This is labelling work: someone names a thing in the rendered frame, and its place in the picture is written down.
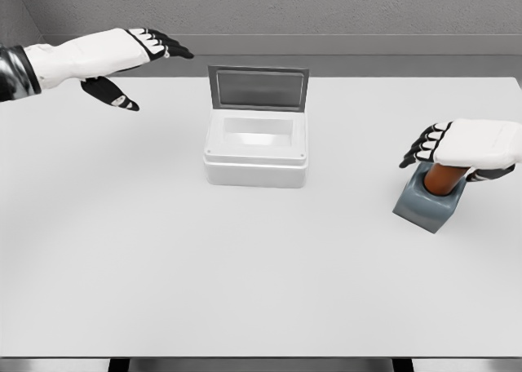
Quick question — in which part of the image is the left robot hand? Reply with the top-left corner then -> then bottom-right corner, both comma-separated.
73,28 -> 196,113

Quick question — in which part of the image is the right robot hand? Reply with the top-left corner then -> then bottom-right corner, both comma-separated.
398,117 -> 522,184

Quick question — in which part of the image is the brown cylinder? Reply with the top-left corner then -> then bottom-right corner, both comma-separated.
422,163 -> 470,197

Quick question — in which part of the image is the grey block holder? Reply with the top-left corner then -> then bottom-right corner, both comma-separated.
391,162 -> 468,235

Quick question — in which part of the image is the white box with open lid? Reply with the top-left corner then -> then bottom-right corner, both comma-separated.
202,64 -> 310,189

